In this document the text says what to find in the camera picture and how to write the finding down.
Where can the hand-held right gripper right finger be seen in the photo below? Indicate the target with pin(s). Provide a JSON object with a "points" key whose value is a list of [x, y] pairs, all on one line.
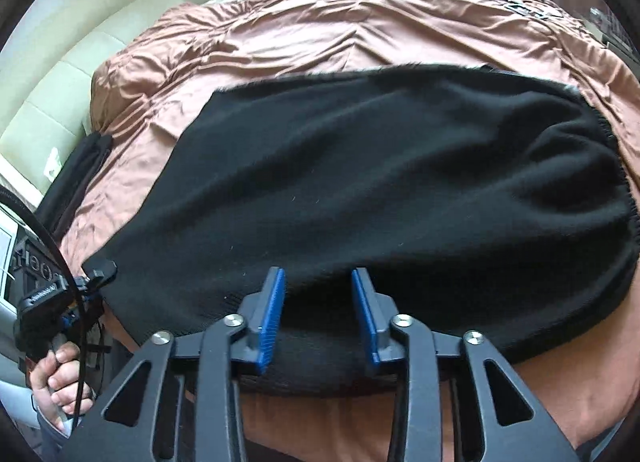
{"points": [[362, 312]]}

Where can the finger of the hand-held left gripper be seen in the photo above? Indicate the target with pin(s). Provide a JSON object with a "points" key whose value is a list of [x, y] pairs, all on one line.
{"points": [[100, 272]]}

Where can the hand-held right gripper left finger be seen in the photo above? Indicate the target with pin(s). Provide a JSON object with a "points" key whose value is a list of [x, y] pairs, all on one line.
{"points": [[272, 312]]}

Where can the black knit pants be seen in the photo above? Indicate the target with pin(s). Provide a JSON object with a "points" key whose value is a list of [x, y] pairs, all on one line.
{"points": [[375, 167]]}

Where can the person's left hand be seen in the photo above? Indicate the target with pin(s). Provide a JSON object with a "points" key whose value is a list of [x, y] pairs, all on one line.
{"points": [[52, 382]]}

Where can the pile of black clothes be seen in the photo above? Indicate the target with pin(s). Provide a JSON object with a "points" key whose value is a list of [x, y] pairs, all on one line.
{"points": [[75, 182]]}

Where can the cream padded headboard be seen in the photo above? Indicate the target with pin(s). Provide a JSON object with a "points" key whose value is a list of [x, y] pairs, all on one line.
{"points": [[100, 42]]}

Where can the orange bed blanket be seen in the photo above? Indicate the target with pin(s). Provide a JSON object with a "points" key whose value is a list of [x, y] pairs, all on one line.
{"points": [[275, 42]]}

